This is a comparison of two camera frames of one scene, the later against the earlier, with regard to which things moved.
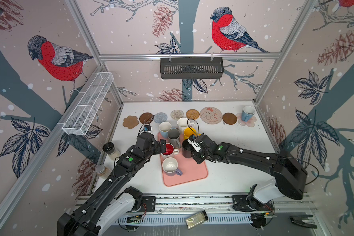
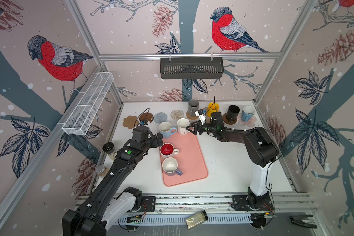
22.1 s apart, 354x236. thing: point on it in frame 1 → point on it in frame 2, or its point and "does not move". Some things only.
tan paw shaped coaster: [130, 122] does not move
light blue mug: [248, 112] does not move
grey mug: [173, 135] → [193, 107]
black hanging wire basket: [191, 68] does not move
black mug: [187, 148] → [232, 113]
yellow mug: [188, 131] → [213, 107]
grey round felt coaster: [160, 117] does not move
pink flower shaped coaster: [250, 122] does not move
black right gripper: [194, 156] → [198, 126]
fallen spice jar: [196, 220] does not move
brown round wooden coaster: [229, 118] does not move
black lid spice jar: [113, 153] does not move
